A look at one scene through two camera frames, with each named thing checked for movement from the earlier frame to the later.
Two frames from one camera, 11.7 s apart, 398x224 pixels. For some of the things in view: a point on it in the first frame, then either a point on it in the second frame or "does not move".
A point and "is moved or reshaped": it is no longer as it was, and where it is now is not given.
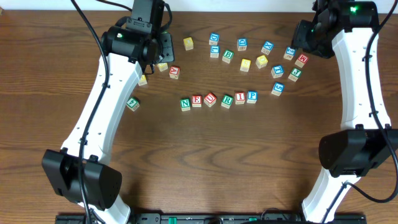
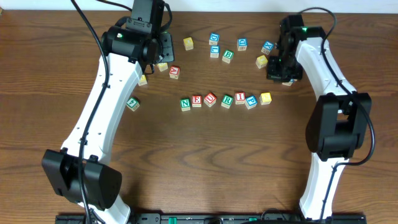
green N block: (185, 104) does not move
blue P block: (252, 96) is moved or reshaped
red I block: (240, 98) does not move
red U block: (209, 99) does not move
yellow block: (245, 65) -> (265, 98)
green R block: (227, 101) does not move
